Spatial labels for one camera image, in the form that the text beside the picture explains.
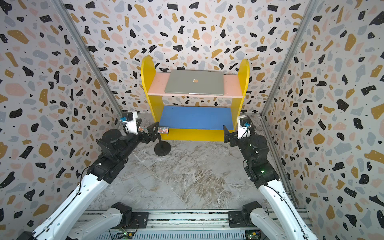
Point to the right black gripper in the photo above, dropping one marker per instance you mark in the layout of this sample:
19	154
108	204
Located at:
229	136

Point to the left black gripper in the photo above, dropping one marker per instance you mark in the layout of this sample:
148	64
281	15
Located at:
152	136

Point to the silver laptop computer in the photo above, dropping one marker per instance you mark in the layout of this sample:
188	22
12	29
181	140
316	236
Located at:
195	83

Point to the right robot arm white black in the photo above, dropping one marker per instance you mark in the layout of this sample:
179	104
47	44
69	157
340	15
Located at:
254	150

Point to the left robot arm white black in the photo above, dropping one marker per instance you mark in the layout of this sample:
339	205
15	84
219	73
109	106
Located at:
116	149

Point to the glitter microphone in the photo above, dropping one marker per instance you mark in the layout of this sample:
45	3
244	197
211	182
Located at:
161	130

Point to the yellow pink blue shelf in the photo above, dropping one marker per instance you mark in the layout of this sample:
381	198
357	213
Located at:
194	123

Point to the right green circuit board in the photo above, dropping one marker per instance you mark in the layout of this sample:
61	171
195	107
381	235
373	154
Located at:
252	235

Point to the green circuit board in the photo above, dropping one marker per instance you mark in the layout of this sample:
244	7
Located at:
124	235
252	235

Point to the left green circuit board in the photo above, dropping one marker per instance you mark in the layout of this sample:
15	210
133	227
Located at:
124	235

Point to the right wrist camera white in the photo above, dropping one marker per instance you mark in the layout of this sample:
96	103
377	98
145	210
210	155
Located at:
244	126

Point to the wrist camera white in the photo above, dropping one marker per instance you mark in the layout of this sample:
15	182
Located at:
129	122
244	126

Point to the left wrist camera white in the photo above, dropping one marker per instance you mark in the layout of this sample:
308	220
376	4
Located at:
129	122

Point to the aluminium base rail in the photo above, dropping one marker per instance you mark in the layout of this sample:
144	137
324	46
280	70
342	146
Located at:
187	221

